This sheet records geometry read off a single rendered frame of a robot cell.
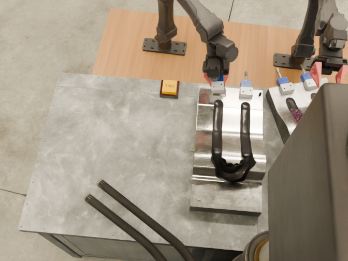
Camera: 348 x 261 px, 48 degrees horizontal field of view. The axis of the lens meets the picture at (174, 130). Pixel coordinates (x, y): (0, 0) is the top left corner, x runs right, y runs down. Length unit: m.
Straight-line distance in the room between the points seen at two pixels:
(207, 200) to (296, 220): 1.11
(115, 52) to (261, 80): 0.67
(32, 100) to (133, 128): 1.27
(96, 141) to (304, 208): 1.35
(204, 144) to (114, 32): 0.75
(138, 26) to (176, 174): 0.77
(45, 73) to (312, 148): 2.63
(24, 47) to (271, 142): 2.01
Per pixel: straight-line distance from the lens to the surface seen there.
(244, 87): 1.61
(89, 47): 2.93
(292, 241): 0.37
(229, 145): 1.49
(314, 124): 0.33
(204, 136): 1.51
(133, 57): 1.83
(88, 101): 1.73
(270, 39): 1.94
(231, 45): 1.40
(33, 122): 2.70
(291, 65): 1.86
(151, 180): 1.54
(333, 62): 1.37
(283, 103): 1.68
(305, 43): 1.75
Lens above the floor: 2.26
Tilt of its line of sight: 64 degrees down
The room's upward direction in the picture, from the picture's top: straight up
